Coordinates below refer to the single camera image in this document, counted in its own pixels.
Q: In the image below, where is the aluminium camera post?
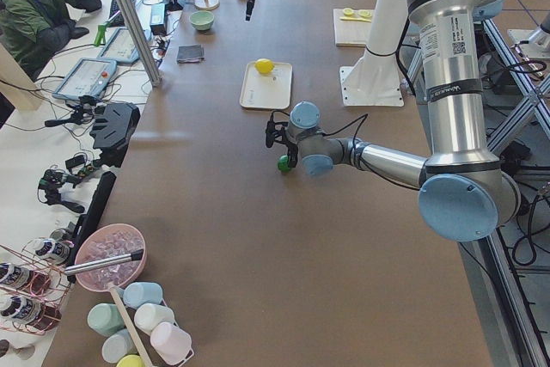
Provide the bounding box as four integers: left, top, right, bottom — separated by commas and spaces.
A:
117, 0, 162, 87

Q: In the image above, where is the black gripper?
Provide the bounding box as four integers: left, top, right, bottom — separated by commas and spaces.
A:
245, 0, 255, 21
287, 143, 299, 168

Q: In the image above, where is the mint green bowl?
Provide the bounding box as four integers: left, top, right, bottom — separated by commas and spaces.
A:
189, 10, 215, 32

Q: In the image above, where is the grey blue plastic cup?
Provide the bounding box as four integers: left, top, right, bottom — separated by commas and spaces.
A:
101, 329, 138, 364

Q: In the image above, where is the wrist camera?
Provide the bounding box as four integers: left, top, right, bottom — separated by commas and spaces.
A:
265, 110, 288, 149

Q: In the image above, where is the black device stand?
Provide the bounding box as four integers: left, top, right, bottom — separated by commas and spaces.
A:
89, 102, 140, 168

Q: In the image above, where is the teach pendant tablet far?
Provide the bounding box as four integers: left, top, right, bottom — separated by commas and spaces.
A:
98, 27, 139, 64

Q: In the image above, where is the wooden cutting board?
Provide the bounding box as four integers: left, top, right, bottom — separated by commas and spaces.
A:
333, 8, 374, 47

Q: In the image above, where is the pink plastic cup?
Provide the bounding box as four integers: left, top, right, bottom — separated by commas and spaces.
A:
150, 321, 192, 365

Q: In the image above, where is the yellow lemon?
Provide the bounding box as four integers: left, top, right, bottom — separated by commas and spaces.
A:
254, 58, 275, 75

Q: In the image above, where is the cream rabbit tray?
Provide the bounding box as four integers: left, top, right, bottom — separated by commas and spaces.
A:
239, 62, 292, 109

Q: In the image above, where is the white plastic cup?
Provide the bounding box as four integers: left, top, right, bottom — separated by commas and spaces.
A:
134, 303, 175, 335

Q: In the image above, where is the copper wire rack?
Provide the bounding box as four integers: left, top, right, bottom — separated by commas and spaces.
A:
1, 245, 71, 335

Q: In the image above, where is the pink ice bowl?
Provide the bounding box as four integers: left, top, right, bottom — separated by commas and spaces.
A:
75, 223, 147, 292

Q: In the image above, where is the green plastic cup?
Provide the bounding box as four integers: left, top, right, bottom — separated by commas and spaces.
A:
87, 303, 125, 337

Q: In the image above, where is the grey folded cloth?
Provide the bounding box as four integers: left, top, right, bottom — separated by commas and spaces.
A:
176, 45, 205, 64

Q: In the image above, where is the yellow plastic cup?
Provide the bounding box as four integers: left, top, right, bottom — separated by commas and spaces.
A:
116, 354, 145, 367

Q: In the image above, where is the teach pendant tablet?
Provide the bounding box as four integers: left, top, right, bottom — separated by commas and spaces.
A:
98, 27, 139, 64
52, 58, 118, 101

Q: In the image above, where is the teach pendant tablet near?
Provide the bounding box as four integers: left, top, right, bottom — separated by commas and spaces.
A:
52, 58, 118, 101

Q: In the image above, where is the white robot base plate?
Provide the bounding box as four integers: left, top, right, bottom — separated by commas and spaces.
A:
339, 66, 404, 107

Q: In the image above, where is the seated person green jacket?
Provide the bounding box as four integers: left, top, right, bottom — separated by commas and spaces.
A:
1, 0, 102, 80

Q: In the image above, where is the green lime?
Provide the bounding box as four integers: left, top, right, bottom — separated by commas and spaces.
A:
277, 155, 292, 173

